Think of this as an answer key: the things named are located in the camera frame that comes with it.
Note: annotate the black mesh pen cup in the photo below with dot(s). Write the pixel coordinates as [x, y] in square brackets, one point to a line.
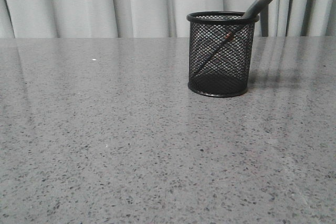
[226, 74]

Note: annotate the grey orange handled scissors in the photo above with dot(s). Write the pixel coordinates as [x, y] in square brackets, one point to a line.
[254, 9]

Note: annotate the white pleated curtain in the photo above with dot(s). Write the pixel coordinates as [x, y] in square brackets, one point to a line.
[154, 18]

